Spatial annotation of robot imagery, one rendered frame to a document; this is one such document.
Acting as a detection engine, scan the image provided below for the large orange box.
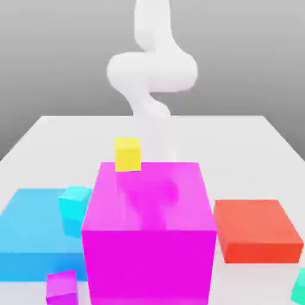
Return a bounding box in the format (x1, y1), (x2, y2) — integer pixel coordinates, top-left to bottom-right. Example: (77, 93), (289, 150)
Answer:
(213, 199), (304, 264)

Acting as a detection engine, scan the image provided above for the small teal cube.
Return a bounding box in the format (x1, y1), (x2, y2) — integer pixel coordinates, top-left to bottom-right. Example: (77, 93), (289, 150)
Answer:
(290, 267), (305, 305)

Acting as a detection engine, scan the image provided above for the large blue box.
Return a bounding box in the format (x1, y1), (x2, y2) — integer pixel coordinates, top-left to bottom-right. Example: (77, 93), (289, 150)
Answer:
(0, 188), (88, 282)

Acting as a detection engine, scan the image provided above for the large magenta box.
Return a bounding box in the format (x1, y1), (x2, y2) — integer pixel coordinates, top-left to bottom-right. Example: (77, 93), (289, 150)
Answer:
(80, 161), (218, 305)

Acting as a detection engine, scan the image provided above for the small yellow cube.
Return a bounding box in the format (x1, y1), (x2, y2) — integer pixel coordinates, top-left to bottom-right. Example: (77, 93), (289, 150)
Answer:
(114, 137), (142, 173)

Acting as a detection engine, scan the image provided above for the small cyan cube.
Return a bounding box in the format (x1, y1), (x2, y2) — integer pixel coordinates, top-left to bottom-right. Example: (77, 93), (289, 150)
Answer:
(58, 186), (93, 239)

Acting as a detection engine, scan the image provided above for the small purple cube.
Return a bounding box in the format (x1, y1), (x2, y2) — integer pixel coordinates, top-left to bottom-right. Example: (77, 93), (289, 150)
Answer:
(45, 269), (79, 305)

